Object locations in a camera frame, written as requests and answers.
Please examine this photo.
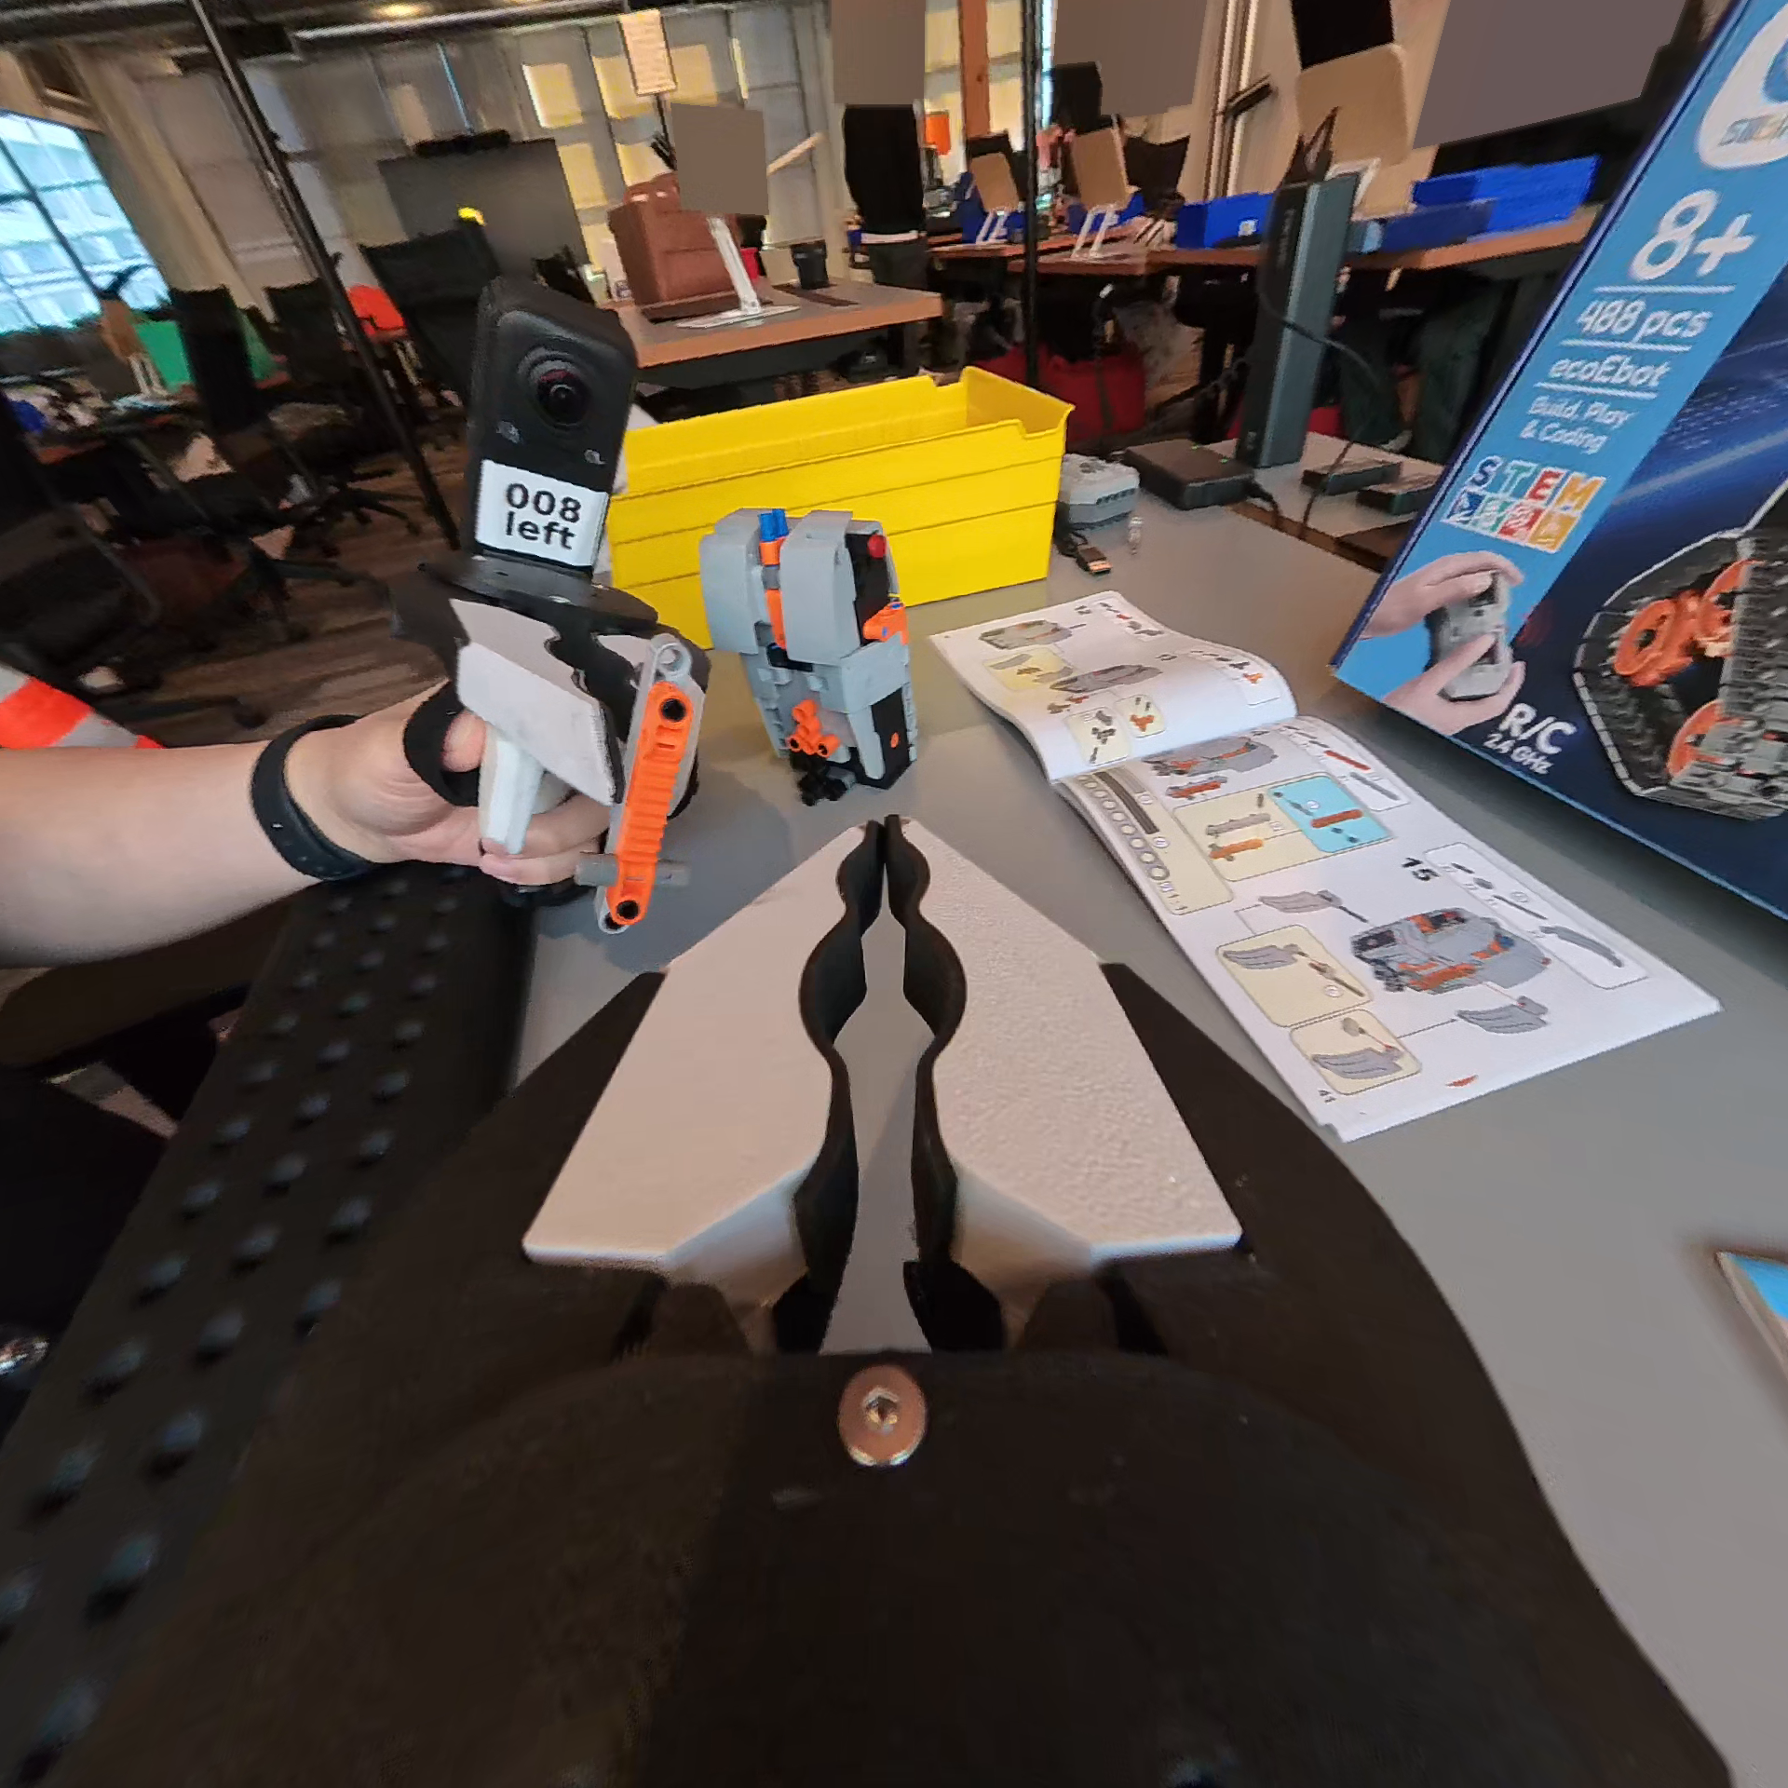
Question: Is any person's left hand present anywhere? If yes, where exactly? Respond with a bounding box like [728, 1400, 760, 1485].
[285, 691, 617, 887]

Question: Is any black metal pole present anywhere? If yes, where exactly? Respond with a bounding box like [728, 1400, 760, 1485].
[1014, 0, 1048, 407]

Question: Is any grey desk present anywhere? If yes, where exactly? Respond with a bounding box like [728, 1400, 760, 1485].
[509, 475, 1788, 1788]

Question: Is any black power adapter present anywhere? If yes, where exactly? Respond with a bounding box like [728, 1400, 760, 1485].
[1122, 439, 1256, 510]

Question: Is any yellow plastic bin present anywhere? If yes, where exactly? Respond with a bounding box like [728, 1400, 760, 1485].
[608, 366, 1076, 605]

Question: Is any white folding stand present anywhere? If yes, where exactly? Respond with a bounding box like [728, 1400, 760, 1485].
[679, 215, 800, 328]

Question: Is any blue robot kit box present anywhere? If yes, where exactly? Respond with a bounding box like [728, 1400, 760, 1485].
[1330, 0, 1788, 924]

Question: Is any grey electronic brick hub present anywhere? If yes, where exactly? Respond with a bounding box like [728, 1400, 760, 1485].
[1059, 454, 1144, 530]

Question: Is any black wristband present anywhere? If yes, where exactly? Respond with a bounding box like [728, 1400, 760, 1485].
[249, 716, 378, 886]

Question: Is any black dimpled mat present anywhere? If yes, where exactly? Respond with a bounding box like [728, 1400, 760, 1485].
[0, 865, 536, 1788]

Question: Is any person's left forearm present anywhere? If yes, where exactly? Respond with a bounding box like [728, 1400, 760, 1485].
[0, 736, 303, 968]

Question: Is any open white instruction booklet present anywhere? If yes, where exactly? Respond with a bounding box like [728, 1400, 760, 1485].
[929, 589, 1722, 1146]

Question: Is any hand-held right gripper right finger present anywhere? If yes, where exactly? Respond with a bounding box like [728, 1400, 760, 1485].
[887, 814, 1247, 1354]

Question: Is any orange and grey brick beam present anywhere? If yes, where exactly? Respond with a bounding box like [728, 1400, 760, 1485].
[580, 634, 711, 935]

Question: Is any dark large screen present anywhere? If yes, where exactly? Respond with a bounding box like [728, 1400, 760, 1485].
[378, 137, 593, 282]

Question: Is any black slanted pole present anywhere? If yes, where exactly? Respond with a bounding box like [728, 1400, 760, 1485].
[188, 0, 462, 549]

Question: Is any blue cover booklet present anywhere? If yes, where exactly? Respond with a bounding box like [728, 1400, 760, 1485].
[1717, 1247, 1788, 1377]

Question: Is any grey brick-built robot model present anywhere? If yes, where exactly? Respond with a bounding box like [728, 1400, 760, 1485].
[699, 506, 918, 810]

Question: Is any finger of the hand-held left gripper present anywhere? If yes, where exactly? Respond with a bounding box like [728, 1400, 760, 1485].
[455, 601, 658, 810]

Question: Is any red bag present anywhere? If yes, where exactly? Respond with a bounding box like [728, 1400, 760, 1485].
[1042, 350, 1237, 452]

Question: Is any long wooden table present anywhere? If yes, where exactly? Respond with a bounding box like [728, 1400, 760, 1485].
[929, 206, 1601, 282]

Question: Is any large window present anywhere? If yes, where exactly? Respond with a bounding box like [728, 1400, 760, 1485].
[0, 109, 172, 336]

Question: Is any brown leather bag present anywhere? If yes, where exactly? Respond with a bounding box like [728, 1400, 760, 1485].
[608, 174, 750, 321]

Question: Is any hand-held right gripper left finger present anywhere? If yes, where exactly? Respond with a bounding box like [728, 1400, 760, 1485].
[522, 822, 897, 1354]

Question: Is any orange reflective vest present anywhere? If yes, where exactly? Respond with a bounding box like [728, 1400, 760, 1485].
[0, 667, 158, 751]

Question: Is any black office chair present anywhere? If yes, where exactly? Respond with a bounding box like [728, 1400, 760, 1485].
[168, 286, 367, 645]
[360, 224, 508, 422]

